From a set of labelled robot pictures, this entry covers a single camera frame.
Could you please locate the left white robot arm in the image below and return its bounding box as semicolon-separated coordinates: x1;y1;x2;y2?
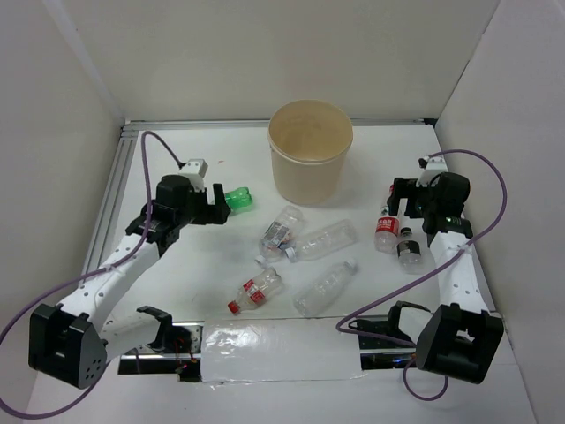
28;174;230;389

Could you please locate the green plastic bottle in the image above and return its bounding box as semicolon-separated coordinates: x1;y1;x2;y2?
224;186;253;216

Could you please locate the blue label clear bottle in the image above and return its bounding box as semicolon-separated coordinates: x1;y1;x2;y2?
255;206;305;269

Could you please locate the clear bottle white cap lower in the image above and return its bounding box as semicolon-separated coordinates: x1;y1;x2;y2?
292;259;358;318

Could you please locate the black label small bottle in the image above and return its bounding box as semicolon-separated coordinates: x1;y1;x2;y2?
396;227;423;274

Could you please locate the beige round plastic bin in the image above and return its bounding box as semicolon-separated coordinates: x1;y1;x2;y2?
267;100;353;205

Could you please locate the clear bottle white cap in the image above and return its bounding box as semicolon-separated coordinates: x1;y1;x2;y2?
292;259;358;318
284;220;358;262

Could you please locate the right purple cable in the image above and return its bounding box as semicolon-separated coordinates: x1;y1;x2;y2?
335;149;509;401

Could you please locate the left metal base mount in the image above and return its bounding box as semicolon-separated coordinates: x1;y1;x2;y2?
117;322;204;382

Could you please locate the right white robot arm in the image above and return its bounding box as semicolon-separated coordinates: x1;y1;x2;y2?
385;171;504;384

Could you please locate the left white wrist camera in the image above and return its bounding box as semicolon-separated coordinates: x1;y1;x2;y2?
179;159;208;192

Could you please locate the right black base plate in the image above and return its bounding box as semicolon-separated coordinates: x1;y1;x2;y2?
348;314;442;368

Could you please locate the clear bottle white cap upper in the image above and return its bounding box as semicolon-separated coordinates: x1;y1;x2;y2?
284;220;358;262

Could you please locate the white taped cover sheet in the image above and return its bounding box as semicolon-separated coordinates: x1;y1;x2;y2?
200;318;363;382

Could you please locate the red cap red label bottle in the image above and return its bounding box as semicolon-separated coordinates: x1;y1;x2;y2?
228;268;284;315

